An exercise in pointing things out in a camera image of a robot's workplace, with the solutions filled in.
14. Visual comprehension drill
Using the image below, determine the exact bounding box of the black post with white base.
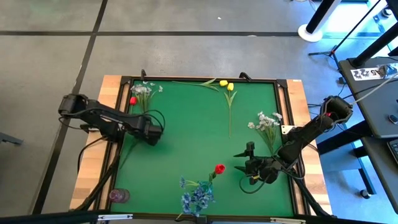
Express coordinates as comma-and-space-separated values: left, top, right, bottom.
297, 0, 343, 44

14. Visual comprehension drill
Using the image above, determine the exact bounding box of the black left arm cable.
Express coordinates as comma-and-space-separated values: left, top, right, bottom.
136, 108, 166, 133

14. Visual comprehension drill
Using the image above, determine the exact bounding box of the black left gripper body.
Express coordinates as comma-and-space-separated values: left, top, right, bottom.
136, 119, 164, 147

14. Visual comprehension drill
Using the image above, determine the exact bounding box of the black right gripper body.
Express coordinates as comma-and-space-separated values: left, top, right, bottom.
244, 156, 281, 185

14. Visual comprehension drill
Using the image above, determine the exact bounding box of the black rig strut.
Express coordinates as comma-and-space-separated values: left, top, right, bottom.
0, 209, 110, 224

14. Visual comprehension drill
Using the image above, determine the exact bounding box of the white cable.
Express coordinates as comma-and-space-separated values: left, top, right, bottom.
349, 72, 398, 106

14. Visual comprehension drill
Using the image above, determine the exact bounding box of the printed paper label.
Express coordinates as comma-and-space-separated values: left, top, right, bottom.
350, 67, 382, 82

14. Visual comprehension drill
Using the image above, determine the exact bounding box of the white flower bunch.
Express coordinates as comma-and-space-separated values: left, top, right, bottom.
130, 80, 164, 114
247, 111, 284, 156

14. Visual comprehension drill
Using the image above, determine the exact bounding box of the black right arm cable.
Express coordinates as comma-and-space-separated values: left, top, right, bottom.
238, 174, 269, 195

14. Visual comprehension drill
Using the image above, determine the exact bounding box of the black slanted post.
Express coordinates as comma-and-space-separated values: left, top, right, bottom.
351, 21, 398, 68

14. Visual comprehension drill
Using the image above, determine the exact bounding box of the red tulip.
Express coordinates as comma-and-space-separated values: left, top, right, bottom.
208, 164, 226, 184
119, 96, 138, 169

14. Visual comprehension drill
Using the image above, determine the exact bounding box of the black keyboard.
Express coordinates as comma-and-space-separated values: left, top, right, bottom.
386, 138, 398, 166

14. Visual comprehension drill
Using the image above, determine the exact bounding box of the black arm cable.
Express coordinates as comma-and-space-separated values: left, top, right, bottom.
238, 174, 269, 195
136, 108, 166, 133

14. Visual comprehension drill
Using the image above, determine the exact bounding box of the blue flower bunch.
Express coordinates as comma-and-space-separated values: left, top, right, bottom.
178, 175, 216, 218

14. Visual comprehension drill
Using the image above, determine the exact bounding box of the yellow tulip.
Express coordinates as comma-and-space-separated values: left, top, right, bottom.
172, 77, 229, 92
223, 82, 238, 139

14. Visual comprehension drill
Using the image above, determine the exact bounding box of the blue cut-glass vase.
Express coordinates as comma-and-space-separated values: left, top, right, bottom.
195, 179, 216, 203

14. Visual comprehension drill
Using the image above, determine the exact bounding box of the grey chair leg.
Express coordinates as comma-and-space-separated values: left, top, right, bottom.
0, 131, 24, 147

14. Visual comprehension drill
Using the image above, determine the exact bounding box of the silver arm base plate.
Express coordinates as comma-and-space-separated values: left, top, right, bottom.
280, 124, 297, 136

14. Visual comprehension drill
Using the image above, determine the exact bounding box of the pink glass vase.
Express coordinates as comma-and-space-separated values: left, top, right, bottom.
108, 188, 131, 204

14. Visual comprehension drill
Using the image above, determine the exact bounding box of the black tripod stand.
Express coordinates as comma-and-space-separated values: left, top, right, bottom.
307, 0, 384, 58

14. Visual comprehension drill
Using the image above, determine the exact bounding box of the dark desk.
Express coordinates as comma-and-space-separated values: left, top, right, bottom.
317, 57, 398, 156
361, 136, 398, 215

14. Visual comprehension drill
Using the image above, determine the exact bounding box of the silver frame bracket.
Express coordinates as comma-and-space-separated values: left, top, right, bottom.
269, 217, 307, 224
97, 213, 134, 222

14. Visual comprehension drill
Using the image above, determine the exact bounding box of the black table frame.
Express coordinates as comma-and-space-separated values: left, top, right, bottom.
104, 74, 312, 218

